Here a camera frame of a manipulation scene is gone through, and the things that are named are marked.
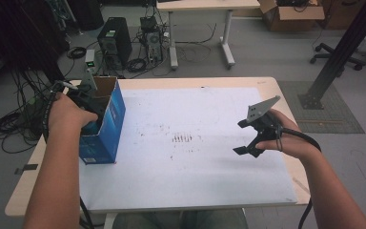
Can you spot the person's right hand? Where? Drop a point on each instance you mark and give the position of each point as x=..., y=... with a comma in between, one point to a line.
x=290, y=140

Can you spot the grey floor mat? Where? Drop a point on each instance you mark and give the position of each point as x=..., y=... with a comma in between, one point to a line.
x=333, y=117

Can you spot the black office chair base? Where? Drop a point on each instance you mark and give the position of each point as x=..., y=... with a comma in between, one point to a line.
x=336, y=58

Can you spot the black curtain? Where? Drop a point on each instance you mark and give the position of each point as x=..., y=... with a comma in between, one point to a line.
x=19, y=35

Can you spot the open brown cardboard box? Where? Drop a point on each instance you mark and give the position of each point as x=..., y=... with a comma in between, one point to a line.
x=290, y=16

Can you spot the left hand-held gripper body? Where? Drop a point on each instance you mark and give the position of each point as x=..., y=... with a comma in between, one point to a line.
x=87, y=97

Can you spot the person's left hand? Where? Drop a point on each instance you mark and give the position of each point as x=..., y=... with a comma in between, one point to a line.
x=65, y=114

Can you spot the black tape strip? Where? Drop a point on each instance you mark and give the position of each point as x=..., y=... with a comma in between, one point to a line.
x=27, y=168

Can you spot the white table mat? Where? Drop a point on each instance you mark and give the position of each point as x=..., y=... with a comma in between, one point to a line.
x=187, y=178

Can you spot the black metal frame post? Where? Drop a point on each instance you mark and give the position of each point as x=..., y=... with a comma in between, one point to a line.
x=340, y=54

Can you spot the small silver power unit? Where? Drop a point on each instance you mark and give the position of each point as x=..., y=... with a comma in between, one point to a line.
x=90, y=58

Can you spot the blue cardboard box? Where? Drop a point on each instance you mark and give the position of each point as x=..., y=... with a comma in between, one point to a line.
x=108, y=133

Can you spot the black computer tower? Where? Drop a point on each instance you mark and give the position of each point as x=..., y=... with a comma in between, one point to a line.
x=114, y=41

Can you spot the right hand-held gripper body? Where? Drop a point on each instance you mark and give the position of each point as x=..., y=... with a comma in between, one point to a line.
x=262, y=113

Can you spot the white-legged wooden desk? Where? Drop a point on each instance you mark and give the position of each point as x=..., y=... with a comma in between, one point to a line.
x=208, y=4

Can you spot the small open computer case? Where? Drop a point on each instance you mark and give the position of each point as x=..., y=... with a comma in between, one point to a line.
x=152, y=41

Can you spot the light wooden table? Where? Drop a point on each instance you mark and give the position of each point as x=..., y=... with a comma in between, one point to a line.
x=22, y=194

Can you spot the person's lap in grey pants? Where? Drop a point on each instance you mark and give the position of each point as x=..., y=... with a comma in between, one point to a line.
x=181, y=220

